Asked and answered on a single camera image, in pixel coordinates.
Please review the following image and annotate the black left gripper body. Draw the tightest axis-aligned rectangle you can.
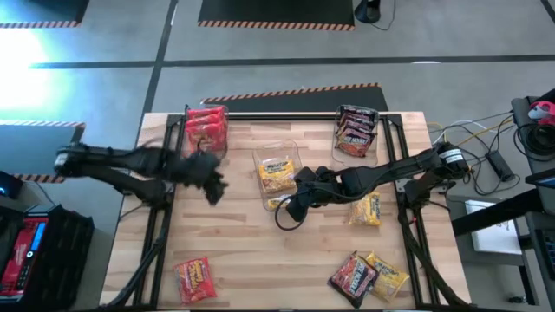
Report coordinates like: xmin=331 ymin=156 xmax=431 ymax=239
xmin=180 ymin=151 xmax=222 ymax=190

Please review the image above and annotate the thin black floor cable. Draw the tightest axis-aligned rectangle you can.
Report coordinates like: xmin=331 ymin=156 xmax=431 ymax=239
xmin=370 ymin=0 xmax=396 ymax=32

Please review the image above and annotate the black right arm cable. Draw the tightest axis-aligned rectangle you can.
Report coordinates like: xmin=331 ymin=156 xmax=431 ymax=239
xmin=274 ymin=202 xmax=307 ymax=231

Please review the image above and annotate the black power brick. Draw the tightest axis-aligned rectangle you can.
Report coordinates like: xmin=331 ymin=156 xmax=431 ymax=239
xmin=485 ymin=149 xmax=516 ymax=183

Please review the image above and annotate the white board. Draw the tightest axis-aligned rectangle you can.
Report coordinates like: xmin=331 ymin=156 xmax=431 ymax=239
xmin=466 ymin=199 xmax=524 ymax=256

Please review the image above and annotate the pink object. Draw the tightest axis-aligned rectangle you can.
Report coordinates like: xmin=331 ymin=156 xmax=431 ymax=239
xmin=527 ymin=100 xmax=555 ymax=127

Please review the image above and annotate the blue-lit black device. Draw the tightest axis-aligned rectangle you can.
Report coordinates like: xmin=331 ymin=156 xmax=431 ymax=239
xmin=0 ymin=170 xmax=23 ymax=201

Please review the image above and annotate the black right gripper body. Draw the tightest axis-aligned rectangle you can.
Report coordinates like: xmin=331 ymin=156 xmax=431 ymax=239
xmin=285 ymin=166 xmax=348 ymax=223

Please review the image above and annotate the yellow cable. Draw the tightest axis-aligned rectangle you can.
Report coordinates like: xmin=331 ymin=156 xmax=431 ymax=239
xmin=433 ymin=123 xmax=515 ymax=153

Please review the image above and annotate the black cable coil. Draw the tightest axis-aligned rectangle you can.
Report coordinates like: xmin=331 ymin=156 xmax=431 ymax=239
xmin=513 ymin=123 xmax=555 ymax=158

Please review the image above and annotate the white cable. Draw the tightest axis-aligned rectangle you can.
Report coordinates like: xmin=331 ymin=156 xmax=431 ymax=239
xmin=431 ymin=119 xmax=491 ymax=146

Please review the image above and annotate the red black computer tower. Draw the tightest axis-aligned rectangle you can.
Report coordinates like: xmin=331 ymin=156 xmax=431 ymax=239
xmin=0 ymin=203 xmax=95 ymax=304

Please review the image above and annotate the clear plastic bin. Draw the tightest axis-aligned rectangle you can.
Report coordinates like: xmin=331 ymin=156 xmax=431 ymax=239
xmin=331 ymin=103 xmax=382 ymax=169
xmin=185 ymin=103 xmax=231 ymax=162
xmin=252 ymin=138 xmax=304 ymax=213

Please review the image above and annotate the black stand base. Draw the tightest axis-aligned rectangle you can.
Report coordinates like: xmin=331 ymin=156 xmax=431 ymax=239
xmin=354 ymin=0 xmax=382 ymax=24

